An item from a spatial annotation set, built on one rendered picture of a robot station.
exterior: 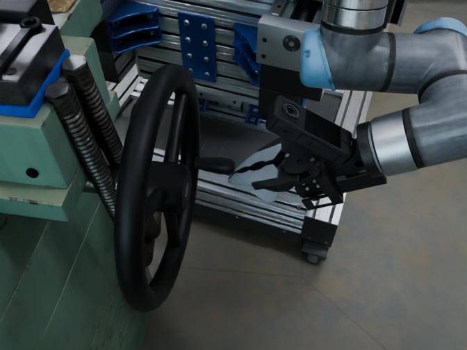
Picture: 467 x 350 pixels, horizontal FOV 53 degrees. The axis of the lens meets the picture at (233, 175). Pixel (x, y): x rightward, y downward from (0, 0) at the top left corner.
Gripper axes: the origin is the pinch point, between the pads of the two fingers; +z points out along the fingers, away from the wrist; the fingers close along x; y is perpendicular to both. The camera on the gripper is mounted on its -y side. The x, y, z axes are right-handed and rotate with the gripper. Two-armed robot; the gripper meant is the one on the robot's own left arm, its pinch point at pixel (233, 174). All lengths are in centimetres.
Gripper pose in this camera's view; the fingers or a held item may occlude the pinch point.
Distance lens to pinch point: 66.9
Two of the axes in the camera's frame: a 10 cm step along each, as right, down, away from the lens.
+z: -8.4, 2.3, 4.8
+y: 5.1, 6.0, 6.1
